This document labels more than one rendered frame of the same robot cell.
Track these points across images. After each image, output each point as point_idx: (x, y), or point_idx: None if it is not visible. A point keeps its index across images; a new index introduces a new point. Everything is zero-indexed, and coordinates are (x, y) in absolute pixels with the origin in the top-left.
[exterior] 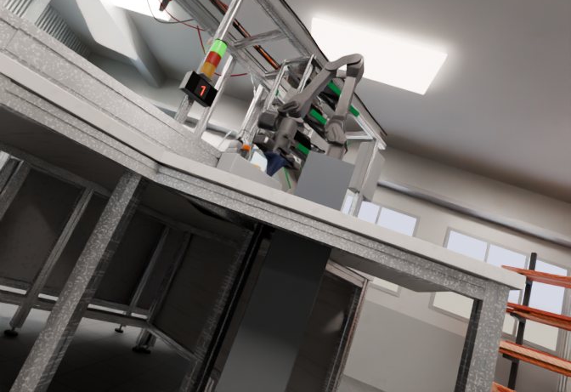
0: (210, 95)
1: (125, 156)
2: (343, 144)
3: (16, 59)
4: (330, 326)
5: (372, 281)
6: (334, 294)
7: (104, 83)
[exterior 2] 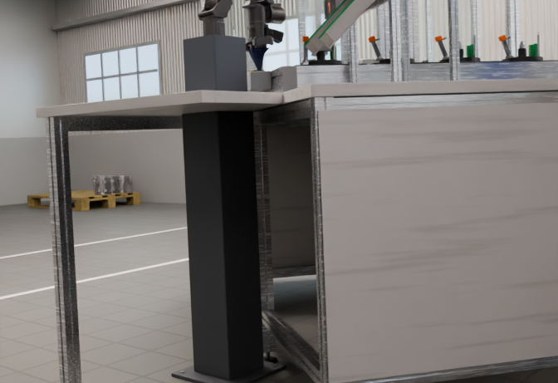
0: (332, 4)
1: None
2: (201, 18)
3: None
4: (369, 200)
5: (310, 95)
6: (380, 140)
7: None
